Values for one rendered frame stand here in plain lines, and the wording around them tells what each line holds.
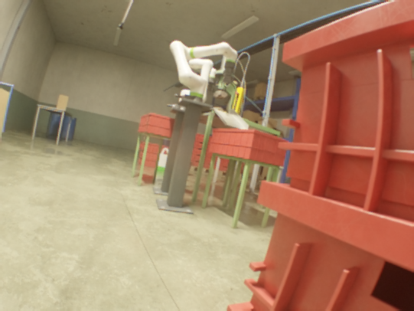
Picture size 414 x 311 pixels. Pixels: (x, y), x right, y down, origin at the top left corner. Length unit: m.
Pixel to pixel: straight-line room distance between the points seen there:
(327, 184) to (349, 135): 0.05
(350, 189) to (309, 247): 0.06
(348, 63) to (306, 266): 0.20
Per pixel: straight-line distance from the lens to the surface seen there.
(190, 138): 1.87
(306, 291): 0.23
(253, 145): 1.64
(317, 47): 0.24
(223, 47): 1.97
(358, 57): 0.23
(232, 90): 2.68
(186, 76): 1.83
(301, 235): 0.23
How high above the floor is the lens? 0.52
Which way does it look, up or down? level
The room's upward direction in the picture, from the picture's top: 12 degrees clockwise
